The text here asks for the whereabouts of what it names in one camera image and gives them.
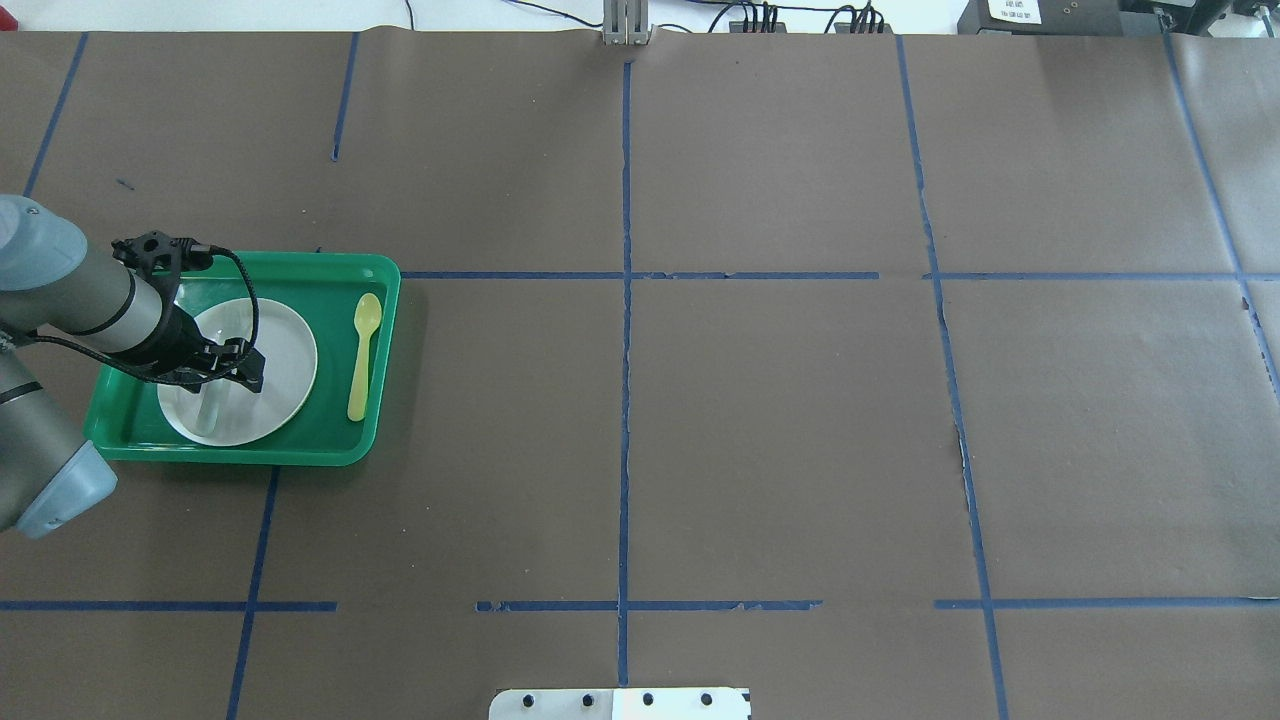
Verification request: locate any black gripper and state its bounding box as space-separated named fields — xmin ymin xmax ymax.
xmin=150 ymin=310 xmax=266 ymax=393

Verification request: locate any pale green plastic fork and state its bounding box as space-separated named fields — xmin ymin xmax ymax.
xmin=193 ymin=380 xmax=227 ymax=437

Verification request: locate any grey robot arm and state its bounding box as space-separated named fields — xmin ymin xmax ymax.
xmin=1 ymin=193 xmax=265 ymax=539

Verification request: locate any white round plate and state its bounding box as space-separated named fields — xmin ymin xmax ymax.
xmin=157 ymin=299 xmax=317 ymax=447

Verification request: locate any yellow plastic spoon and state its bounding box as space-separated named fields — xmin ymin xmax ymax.
xmin=346 ymin=293 xmax=383 ymax=421

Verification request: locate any green plastic tray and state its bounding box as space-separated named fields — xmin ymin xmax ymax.
xmin=84 ymin=251 xmax=401 ymax=468

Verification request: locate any black power strip right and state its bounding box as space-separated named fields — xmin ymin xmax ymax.
xmin=824 ymin=1 xmax=893 ymax=35

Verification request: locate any black electronics box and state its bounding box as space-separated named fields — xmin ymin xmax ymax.
xmin=956 ymin=1 xmax=1123 ymax=37

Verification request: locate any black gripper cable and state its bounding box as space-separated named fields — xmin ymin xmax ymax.
xmin=20 ymin=245 xmax=262 ymax=386

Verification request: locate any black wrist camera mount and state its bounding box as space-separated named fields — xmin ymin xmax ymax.
xmin=110 ymin=231 xmax=215 ymax=277

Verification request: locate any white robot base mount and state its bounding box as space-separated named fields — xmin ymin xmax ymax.
xmin=488 ymin=687 xmax=753 ymax=719

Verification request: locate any aluminium profile post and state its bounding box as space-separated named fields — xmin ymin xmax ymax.
xmin=600 ymin=0 xmax=653 ymax=46

